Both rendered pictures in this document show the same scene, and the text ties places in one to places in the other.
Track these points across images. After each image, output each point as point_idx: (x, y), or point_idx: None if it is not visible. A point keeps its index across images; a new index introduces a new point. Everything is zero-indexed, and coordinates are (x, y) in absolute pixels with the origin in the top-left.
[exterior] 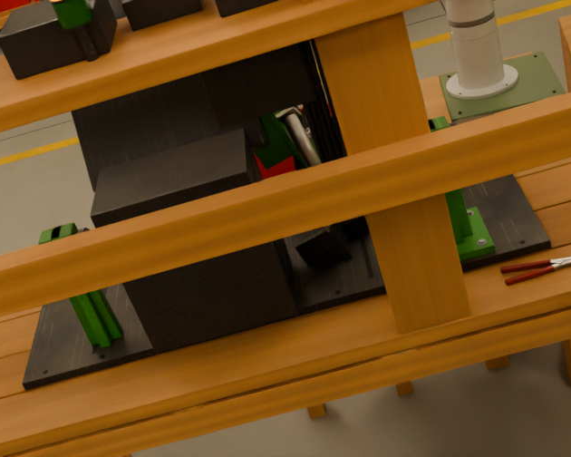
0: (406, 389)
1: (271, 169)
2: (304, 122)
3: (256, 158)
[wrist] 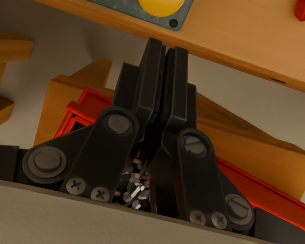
0: (105, 58)
1: (232, 178)
2: (173, 56)
3: (277, 208)
